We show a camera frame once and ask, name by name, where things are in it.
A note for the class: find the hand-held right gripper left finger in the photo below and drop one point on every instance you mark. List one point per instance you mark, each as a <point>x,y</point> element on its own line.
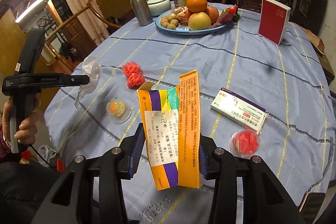
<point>135,158</point>

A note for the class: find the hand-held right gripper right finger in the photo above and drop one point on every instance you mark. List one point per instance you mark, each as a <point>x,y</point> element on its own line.
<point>203,163</point>

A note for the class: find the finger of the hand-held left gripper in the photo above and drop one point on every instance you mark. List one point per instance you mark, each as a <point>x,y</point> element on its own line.
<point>77,80</point>

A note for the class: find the clear plastic wrap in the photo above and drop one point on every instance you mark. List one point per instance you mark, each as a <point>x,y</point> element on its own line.
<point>90,69</point>

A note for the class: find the red item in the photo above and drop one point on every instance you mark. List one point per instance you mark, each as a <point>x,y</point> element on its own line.
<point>244,142</point>

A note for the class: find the orange medicine box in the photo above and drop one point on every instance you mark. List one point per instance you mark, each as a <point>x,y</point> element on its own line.
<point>183,121</point>

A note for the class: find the yellow item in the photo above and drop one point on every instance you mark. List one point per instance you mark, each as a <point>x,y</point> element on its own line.
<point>118,109</point>

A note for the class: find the red foam fruit net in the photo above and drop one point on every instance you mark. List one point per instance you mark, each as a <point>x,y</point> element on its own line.
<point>132,78</point>

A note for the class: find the white medicine box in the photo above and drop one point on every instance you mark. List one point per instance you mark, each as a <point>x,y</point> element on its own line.
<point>236,108</point>

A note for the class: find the person's left forearm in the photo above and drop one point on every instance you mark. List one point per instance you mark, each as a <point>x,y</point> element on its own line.
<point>3,145</point>

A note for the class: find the person's left hand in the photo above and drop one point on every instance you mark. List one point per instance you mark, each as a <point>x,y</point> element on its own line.
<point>26,132</point>

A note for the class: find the carved wooden cabinet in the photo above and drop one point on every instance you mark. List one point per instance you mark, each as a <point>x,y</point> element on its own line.
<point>76,35</point>

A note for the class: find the dark display cabinet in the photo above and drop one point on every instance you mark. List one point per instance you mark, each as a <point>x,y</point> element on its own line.
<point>56,11</point>

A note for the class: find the white plastic bag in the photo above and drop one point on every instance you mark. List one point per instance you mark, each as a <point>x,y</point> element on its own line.
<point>47,155</point>

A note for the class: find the silver metal bottle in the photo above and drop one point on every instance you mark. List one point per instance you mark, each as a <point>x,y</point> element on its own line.
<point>140,7</point>

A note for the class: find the pile of walnuts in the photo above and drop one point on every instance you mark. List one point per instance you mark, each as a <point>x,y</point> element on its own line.
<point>169,23</point>

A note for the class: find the white ceramic jar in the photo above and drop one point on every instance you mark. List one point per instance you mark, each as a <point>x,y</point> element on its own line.
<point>158,6</point>

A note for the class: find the person's dark clothing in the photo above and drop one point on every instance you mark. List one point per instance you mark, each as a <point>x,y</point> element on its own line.
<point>23,192</point>

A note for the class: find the blue fruit plate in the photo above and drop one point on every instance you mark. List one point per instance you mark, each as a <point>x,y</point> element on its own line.
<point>181,31</point>

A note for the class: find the black smartphone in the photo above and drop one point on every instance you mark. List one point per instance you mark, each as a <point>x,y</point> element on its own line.
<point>312,204</point>

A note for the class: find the clear wrapped snacks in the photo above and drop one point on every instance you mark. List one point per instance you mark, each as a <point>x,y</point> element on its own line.
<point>179,12</point>

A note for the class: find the yellow apple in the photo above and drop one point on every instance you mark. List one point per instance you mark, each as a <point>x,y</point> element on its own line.
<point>199,21</point>

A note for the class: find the orange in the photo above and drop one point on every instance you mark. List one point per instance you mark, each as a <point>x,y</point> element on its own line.
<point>197,3</point>

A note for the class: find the red snack stick packet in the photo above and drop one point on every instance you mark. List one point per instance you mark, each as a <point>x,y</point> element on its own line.
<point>224,15</point>

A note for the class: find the small red orange fruit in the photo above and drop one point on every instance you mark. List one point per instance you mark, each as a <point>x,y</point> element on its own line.
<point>213,13</point>

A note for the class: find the dark wooden side table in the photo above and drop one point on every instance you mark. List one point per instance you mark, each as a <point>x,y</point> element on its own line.
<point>326,66</point>

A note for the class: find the red box with white sides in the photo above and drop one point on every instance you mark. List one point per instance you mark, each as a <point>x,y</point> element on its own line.
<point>271,20</point>

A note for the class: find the brown paper bag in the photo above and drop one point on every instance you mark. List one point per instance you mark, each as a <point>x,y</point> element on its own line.
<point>315,41</point>

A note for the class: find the wooden chair with curved rail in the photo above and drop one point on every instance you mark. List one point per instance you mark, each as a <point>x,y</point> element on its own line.
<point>113,24</point>

